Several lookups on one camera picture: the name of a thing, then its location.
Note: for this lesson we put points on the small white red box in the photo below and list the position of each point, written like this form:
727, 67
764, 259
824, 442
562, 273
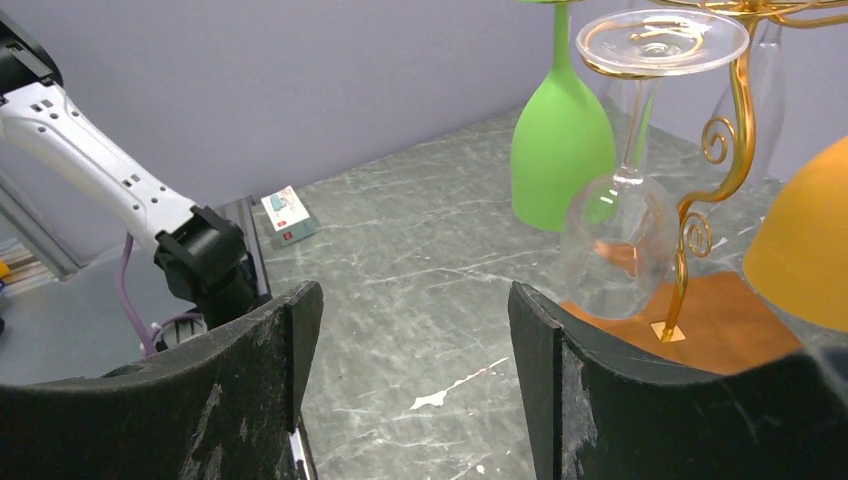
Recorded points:
290, 219

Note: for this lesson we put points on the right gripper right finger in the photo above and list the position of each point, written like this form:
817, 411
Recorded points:
597, 407

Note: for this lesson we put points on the clear wine glass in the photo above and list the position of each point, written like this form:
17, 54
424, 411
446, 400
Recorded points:
621, 229
768, 89

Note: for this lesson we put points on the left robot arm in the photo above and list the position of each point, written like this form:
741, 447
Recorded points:
200, 253

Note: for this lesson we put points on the gold wine glass rack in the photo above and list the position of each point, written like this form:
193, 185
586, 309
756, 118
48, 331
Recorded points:
705, 314

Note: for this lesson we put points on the orange plastic wine glass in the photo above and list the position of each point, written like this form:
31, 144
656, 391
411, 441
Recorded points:
798, 258

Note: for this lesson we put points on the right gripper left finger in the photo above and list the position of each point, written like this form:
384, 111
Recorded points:
222, 405

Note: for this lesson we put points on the green plastic wine glass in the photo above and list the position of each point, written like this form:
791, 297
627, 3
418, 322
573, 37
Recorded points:
566, 136

